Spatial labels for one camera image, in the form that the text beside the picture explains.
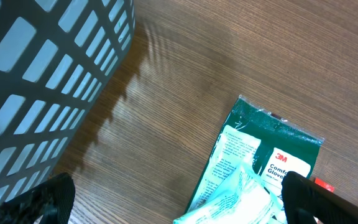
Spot light green plastic sachet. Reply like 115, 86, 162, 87
173, 162, 281, 224

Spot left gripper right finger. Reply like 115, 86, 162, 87
282, 171, 358, 224

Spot grey plastic mesh basket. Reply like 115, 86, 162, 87
0, 0, 135, 204

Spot green 3M gloves package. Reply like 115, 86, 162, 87
186, 95, 324, 212

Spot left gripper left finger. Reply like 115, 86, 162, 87
0, 172, 75, 224

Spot red Nescafe coffee stick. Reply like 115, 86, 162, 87
314, 177, 335, 192

